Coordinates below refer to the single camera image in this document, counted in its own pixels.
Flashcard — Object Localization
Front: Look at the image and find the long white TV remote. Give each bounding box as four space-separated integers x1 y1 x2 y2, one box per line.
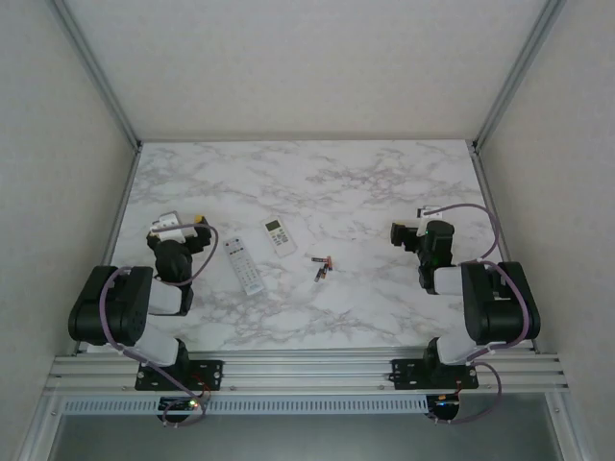
223 234 265 298

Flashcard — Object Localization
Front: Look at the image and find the short white display remote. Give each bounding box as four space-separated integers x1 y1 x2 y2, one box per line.
261 216 300 259

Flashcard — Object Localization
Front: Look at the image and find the small lit circuit board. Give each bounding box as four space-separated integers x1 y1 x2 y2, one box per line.
158 396 202 413
430 393 462 419

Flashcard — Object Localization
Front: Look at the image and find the aluminium side rail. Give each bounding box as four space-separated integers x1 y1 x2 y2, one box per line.
468 141 537 354
71 141 143 356

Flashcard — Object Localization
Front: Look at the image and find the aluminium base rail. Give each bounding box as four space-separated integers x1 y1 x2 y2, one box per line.
45 351 571 398

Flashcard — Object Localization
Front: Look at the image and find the aluminium frame post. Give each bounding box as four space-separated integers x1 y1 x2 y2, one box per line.
470 0 568 155
47 0 143 153

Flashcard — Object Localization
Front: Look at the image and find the slotted grey cable duct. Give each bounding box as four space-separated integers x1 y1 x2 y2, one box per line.
61 396 431 417

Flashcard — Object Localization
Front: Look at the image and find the aluminium frame strut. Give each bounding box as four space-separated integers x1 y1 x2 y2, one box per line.
18 393 63 461
545 391 585 461

